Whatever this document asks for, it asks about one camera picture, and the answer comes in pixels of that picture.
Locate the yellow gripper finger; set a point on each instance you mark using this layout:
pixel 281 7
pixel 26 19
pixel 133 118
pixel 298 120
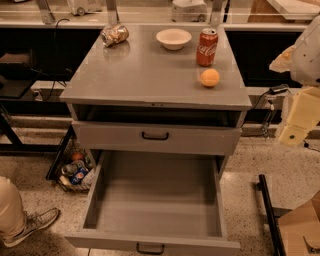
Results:
pixel 284 61
pixel 303 117

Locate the orange fruit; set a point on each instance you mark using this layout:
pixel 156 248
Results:
pixel 210 78

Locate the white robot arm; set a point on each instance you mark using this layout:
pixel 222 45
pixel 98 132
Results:
pixel 302 60

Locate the grey drawer cabinet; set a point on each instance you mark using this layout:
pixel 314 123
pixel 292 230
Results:
pixel 141 82

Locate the open grey bottom drawer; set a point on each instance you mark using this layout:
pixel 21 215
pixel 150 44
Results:
pixel 156 204

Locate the closed grey middle drawer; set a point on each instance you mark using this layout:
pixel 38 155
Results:
pixel 157 138

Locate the red Coca-Cola can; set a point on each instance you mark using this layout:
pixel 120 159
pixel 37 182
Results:
pixel 206 48

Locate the white bowl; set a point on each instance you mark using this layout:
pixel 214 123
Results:
pixel 173 39

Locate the cardboard box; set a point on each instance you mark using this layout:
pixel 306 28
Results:
pixel 300 229

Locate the crushed tan can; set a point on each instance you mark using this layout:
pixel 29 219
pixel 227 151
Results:
pixel 114 35

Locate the beige trouser leg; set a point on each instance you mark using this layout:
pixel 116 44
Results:
pixel 12 215

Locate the black power adapter with cable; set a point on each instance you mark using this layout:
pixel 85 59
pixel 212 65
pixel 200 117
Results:
pixel 275 90

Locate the black metal frame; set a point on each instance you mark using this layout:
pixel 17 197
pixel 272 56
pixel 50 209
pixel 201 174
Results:
pixel 271 218

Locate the wire basket of cans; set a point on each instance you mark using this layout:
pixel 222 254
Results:
pixel 75 170

